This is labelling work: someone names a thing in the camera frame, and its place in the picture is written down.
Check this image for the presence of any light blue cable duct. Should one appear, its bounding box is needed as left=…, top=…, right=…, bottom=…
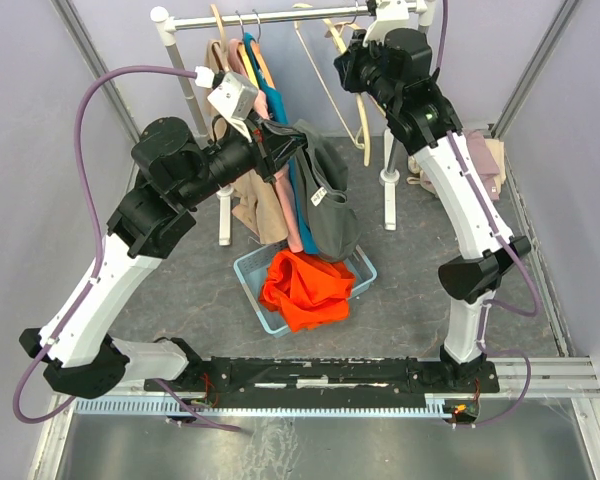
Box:
left=74, top=394, right=451, bottom=419

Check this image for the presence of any white hanger of grey shirt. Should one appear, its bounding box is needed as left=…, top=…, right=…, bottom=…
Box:
left=292, top=2, right=366, bottom=151

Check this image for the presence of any light blue plastic basket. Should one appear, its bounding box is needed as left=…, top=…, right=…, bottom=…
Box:
left=234, top=242, right=377, bottom=338

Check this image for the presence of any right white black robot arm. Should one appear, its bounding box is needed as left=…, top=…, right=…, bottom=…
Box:
left=334, top=28, right=531, bottom=391

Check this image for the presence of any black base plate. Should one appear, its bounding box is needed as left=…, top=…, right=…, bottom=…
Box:
left=167, top=354, right=500, bottom=408

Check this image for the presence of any beige hanger of beige shirt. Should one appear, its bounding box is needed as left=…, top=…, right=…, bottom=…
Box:
left=210, top=3, right=228, bottom=51

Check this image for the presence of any purple cable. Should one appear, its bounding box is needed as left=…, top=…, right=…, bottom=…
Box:
left=12, top=64, right=244, bottom=434
left=432, top=0, right=541, bottom=429

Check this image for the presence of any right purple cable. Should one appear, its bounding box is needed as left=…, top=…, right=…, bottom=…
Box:
left=432, top=0, right=541, bottom=429

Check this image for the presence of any orange hanger of blue shirt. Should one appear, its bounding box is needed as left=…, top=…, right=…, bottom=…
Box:
left=251, top=9, right=275, bottom=88

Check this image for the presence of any metal clothes rack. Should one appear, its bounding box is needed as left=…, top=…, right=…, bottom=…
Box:
left=150, top=1, right=437, bottom=246

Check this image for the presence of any dark grey t shirt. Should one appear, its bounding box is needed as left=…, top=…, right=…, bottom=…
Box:
left=293, top=120, right=361, bottom=263

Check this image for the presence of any mauve clothes pile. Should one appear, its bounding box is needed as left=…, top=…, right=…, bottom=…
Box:
left=463, top=130, right=506, bottom=201

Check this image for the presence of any orange t shirt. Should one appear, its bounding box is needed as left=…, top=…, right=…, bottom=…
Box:
left=259, top=249, right=356, bottom=333

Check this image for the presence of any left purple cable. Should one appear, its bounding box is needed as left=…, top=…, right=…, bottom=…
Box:
left=12, top=64, right=244, bottom=434

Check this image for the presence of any cream garment on floor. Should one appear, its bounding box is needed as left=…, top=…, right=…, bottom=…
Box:
left=406, top=131, right=506, bottom=201

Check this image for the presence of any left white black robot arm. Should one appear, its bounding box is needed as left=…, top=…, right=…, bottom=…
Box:
left=19, top=113, right=307, bottom=399

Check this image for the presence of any yellow hanger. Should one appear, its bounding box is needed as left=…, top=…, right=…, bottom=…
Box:
left=235, top=11, right=259, bottom=87

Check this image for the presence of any blue t shirt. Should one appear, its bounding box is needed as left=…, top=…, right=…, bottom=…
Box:
left=249, top=33, right=318, bottom=255

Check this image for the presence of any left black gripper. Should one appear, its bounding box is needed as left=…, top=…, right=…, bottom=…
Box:
left=178, top=108, right=314, bottom=209

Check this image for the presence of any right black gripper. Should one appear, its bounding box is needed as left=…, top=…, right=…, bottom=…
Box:
left=333, top=29, right=398, bottom=114

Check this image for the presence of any beige t shirt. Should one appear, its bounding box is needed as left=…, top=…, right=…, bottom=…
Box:
left=205, top=39, right=297, bottom=244

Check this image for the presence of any pink t shirt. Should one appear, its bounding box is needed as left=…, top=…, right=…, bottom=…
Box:
left=227, top=38, right=306, bottom=254

